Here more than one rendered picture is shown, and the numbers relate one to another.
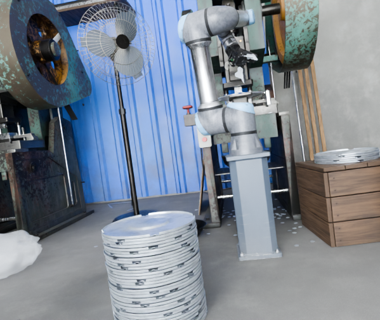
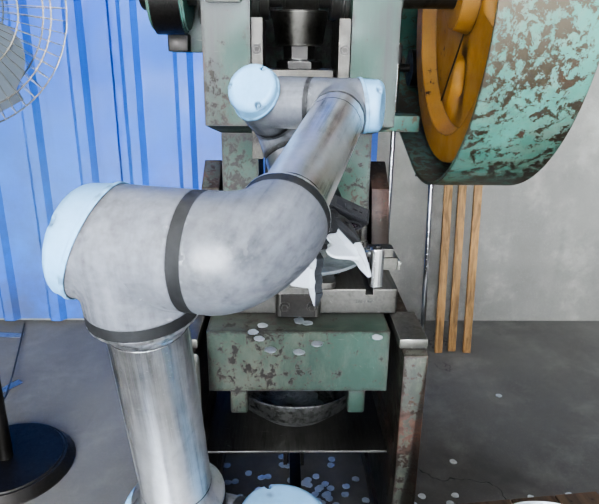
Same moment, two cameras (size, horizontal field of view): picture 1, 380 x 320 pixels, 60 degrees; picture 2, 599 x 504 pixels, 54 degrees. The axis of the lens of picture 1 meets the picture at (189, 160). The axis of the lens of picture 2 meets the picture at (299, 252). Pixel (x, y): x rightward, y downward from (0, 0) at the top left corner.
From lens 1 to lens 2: 1.15 m
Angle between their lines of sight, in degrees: 18
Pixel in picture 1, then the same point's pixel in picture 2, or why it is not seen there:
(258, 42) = not seen: hidden behind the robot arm
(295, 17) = (512, 97)
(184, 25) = (72, 267)
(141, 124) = (51, 151)
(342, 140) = (508, 250)
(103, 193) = not seen: outside the picture
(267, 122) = (364, 353)
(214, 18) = (214, 284)
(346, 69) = not seen: hidden behind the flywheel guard
